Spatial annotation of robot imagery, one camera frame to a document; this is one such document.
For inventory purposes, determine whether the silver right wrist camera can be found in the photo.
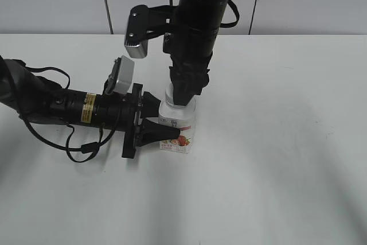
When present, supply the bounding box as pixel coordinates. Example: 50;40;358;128
124;5;149;59

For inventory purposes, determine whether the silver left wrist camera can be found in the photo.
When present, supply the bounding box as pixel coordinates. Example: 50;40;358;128
103;56;135;95

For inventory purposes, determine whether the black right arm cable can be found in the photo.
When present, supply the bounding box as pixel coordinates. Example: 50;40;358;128
219;0;240;29

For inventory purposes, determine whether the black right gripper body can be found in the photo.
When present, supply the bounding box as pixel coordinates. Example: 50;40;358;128
169;55;211;84

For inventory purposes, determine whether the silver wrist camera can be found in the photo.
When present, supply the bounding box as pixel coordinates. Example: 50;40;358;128
103;56;135;95
124;5;149;59

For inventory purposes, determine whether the white screw cap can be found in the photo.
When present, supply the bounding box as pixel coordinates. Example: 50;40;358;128
165;83;185;109

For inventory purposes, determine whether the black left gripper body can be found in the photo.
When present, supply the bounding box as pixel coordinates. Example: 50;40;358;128
122;83;143;159

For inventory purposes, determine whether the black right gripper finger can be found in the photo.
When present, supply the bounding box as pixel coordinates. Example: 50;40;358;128
193;71;209;95
171;79;193;106

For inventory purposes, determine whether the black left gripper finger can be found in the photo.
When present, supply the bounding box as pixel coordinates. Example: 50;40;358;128
141;91;161;116
142;118;181;145

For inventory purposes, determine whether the white strawberry drink bottle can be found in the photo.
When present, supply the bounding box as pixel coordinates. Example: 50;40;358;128
158;97;197;155

